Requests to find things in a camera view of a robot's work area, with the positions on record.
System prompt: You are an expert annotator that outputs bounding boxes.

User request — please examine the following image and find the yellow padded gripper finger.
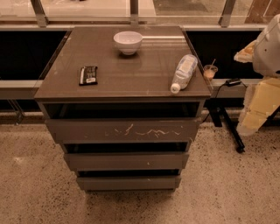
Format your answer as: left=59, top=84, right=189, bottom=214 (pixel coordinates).
left=234, top=40, right=256, bottom=63
left=237, top=78, right=280, bottom=136

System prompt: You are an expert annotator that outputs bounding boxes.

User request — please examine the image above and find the grey top drawer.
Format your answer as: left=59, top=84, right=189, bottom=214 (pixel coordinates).
left=45, top=118, right=200, bottom=144

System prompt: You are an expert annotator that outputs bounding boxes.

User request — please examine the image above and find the grey drawer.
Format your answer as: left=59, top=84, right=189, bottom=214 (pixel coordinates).
left=76, top=176, right=181, bottom=191
left=64, top=152, right=189, bottom=171
left=45, top=118, right=200, bottom=144

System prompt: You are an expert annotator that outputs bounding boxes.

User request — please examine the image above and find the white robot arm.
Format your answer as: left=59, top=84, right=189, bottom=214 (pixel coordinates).
left=234, top=14, right=280, bottom=136

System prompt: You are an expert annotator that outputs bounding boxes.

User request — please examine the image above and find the grey drawer cabinet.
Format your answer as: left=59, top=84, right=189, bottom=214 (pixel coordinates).
left=35, top=26, right=210, bottom=178

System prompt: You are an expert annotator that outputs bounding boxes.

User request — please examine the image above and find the grey middle drawer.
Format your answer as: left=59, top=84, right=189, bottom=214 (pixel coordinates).
left=64, top=152, right=189, bottom=171

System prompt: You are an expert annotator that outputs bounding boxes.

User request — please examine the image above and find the grey bottom drawer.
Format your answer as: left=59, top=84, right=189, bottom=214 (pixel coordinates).
left=76, top=176, right=181, bottom=191

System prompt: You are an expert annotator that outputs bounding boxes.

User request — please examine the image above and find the black power adapter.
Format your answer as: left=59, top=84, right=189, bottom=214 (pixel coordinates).
left=225, top=78, right=242, bottom=87

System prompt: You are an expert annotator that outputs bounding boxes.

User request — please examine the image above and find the metal window railing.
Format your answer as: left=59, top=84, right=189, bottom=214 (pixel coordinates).
left=0, top=0, right=280, bottom=32

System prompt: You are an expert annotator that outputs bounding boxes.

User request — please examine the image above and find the plastic cup with straw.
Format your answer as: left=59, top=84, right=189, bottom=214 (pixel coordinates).
left=203, top=59, right=218, bottom=81

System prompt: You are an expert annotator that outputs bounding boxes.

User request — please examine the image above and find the black stand leg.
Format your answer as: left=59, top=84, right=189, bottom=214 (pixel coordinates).
left=206, top=99, right=245, bottom=153

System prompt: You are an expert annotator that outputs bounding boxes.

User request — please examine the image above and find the clear plastic water bottle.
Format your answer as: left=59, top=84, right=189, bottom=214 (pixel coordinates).
left=171, top=54, right=198, bottom=94

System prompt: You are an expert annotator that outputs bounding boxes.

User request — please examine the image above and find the white ceramic bowl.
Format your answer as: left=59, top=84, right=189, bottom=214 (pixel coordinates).
left=114, top=31, right=143, bottom=55

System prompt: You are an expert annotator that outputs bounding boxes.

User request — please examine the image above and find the black cable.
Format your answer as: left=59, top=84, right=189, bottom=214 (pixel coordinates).
left=202, top=81, right=249, bottom=123

